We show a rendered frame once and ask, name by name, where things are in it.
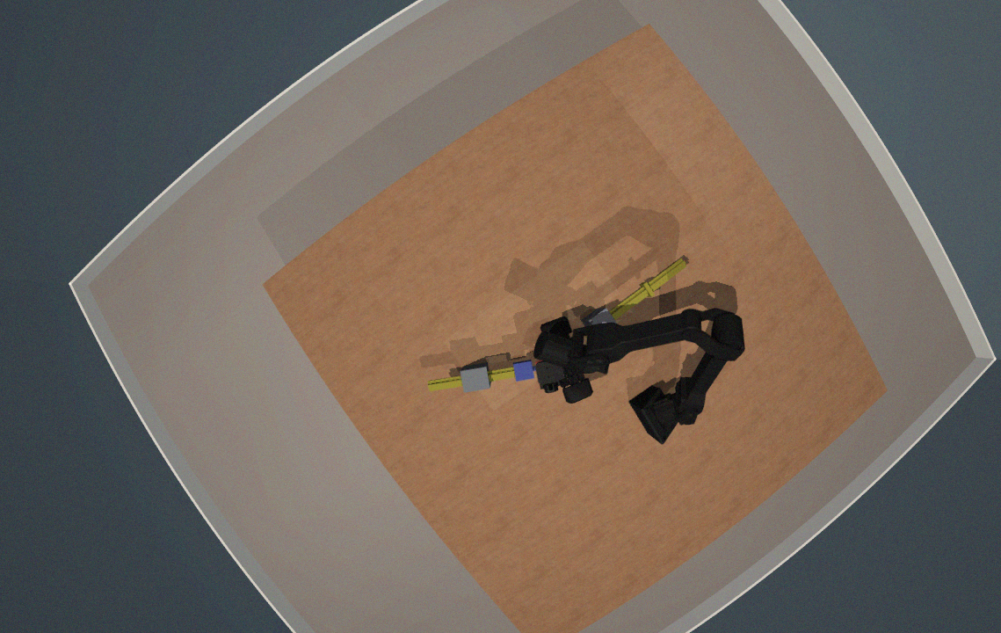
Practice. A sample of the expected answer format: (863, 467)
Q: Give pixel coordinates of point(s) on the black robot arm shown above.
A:
(610, 342)

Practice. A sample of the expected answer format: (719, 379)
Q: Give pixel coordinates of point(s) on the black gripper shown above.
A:
(579, 388)

